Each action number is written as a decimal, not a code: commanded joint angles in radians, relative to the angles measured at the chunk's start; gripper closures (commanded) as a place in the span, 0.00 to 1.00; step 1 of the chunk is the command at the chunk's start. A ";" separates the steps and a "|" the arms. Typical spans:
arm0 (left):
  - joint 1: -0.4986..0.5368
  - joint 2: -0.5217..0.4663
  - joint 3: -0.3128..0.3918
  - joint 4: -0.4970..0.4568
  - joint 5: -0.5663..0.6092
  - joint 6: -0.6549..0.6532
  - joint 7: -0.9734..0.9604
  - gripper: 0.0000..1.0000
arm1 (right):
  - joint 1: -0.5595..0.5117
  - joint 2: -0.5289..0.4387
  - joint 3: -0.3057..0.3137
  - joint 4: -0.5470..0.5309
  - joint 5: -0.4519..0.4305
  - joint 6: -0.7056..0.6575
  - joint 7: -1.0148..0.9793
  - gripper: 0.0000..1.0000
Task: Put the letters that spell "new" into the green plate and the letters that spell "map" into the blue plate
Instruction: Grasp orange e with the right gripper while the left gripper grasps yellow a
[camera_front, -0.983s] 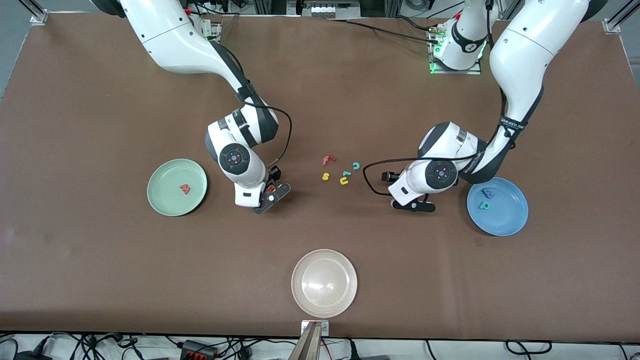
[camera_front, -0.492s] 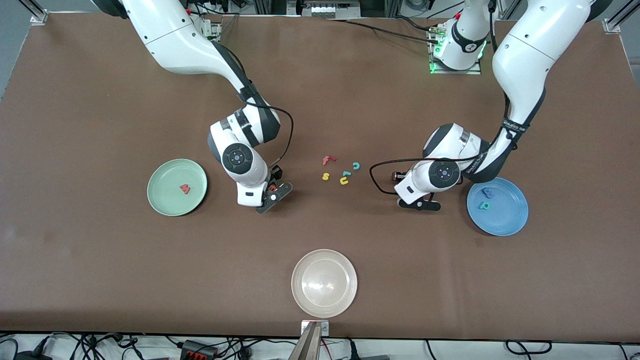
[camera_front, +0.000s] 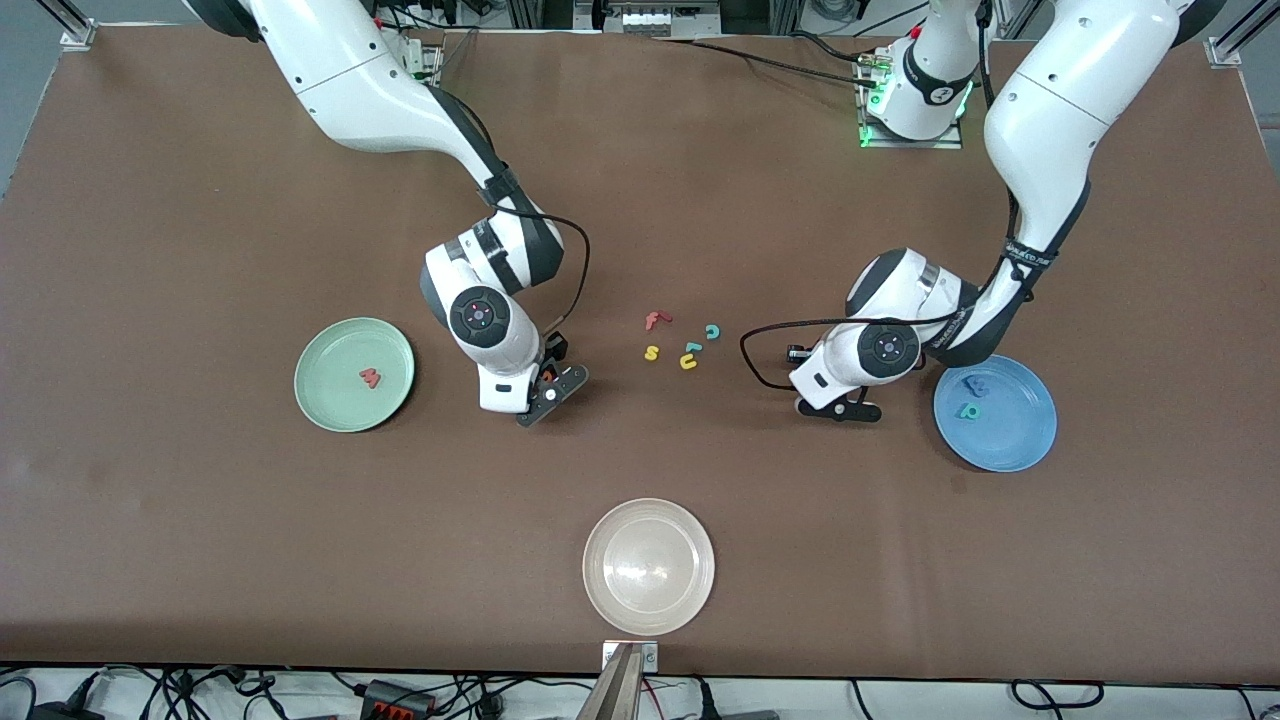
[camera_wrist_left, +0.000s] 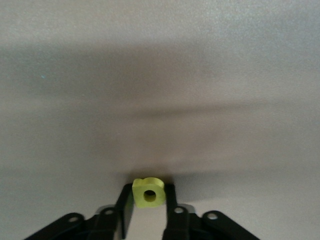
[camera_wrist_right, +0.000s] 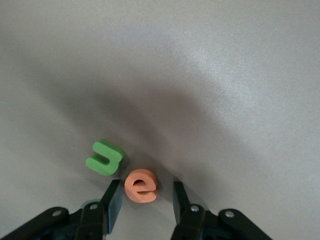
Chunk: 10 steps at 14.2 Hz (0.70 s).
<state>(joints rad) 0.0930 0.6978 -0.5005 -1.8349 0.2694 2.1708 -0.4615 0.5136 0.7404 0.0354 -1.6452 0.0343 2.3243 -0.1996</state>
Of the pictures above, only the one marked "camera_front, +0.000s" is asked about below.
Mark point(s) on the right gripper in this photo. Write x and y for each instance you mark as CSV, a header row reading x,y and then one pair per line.
x,y
555,348

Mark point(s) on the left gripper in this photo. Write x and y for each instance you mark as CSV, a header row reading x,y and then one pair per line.
x,y
798,353

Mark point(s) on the blue letter E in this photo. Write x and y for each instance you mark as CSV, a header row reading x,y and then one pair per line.
x,y
975,383

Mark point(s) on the red letter w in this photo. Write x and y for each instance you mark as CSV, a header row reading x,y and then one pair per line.
x,y
371,377

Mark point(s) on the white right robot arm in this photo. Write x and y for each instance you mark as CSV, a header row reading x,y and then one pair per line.
x,y
370,90

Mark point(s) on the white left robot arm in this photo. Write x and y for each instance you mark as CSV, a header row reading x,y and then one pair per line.
x,y
1050,130

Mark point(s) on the red letter f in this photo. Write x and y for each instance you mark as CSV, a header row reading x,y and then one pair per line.
x,y
653,321

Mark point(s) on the light green plate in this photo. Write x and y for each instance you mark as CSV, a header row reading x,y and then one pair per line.
x,y
340,395

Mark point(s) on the blue plate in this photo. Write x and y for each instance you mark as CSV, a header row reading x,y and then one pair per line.
x,y
1010,430

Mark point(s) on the beige white plate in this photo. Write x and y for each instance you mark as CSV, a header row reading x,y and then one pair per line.
x,y
648,567

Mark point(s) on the grey device with connectors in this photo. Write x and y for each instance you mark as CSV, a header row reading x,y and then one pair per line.
x,y
650,18

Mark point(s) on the black orange connector block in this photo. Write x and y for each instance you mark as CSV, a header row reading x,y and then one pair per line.
x,y
395,700

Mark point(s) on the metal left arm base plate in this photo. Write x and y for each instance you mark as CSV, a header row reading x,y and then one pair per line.
x,y
955,138

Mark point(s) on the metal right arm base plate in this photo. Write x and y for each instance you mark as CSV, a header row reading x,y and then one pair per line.
x,y
430,65

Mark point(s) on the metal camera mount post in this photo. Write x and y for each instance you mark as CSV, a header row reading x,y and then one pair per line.
x,y
625,690

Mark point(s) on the aluminium frame corner post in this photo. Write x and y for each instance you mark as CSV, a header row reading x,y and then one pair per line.
x,y
78,35
1235,40

